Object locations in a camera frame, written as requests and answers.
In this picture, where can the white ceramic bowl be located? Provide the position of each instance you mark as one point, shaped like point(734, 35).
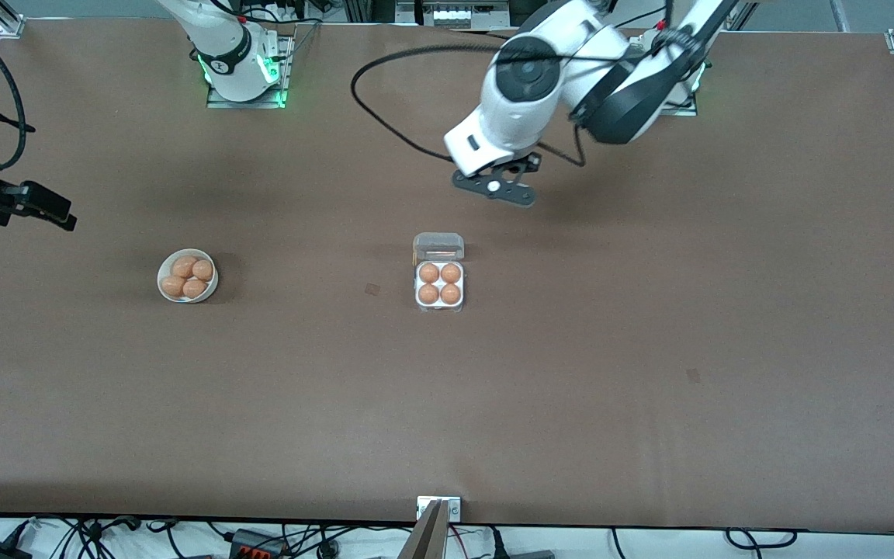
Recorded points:
point(164, 299)

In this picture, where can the white power strip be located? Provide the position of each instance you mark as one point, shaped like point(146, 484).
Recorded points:
point(455, 15)

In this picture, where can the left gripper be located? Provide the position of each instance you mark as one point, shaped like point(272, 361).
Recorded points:
point(524, 164)

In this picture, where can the silver camera mount bracket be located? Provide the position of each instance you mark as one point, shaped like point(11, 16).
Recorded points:
point(455, 508)

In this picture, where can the grey camera mount beam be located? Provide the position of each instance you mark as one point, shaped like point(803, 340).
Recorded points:
point(425, 539)

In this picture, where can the brown egg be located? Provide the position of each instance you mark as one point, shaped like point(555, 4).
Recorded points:
point(451, 293)
point(194, 289)
point(185, 267)
point(451, 272)
point(202, 269)
point(173, 286)
point(429, 293)
point(429, 272)

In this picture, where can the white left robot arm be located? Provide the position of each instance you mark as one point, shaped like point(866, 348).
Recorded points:
point(540, 70)

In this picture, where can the black orange connector block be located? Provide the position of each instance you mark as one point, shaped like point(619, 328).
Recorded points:
point(257, 547)

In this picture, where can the clear plastic egg box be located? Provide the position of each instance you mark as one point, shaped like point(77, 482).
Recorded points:
point(439, 247)

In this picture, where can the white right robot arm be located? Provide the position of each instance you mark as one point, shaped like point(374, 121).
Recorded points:
point(230, 54)

